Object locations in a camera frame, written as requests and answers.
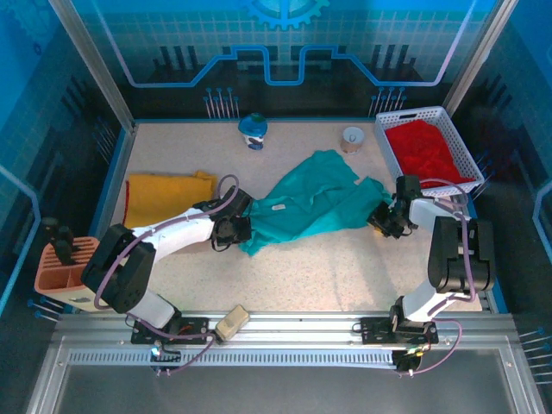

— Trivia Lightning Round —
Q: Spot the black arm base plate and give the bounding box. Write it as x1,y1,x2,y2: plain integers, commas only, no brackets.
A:
130,316,211,346
360,316,440,346

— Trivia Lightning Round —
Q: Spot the purple cable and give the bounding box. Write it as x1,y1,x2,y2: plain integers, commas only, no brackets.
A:
398,179,478,379
92,173,242,379

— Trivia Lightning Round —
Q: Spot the red t-shirt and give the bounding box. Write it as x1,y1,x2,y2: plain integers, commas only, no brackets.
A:
384,119,478,190

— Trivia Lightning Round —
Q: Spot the orange tool holder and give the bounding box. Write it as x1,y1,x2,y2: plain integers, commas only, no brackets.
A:
34,235,103,314

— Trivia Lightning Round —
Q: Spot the yellow t-shirt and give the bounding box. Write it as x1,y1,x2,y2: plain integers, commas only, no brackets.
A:
123,170,219,229

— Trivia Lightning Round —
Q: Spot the orange label tin can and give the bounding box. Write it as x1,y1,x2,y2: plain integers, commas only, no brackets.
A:
340,125,367,155

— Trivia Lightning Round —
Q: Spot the aluminium rail frame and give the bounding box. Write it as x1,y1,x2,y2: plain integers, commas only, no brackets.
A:
25,308,544,414

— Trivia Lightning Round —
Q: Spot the teal t-shirt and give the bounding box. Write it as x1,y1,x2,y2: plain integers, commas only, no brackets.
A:
237,149,394,258

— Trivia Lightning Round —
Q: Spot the aluminium frame post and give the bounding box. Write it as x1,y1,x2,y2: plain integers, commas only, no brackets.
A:
47,0,139,133
442,0,518,116

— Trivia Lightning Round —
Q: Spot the beige plastic box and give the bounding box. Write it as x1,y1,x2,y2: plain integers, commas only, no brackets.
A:
214,304,251,342

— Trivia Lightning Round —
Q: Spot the white perforated plastic basket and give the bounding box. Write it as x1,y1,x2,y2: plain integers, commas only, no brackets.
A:
373,105,486,198

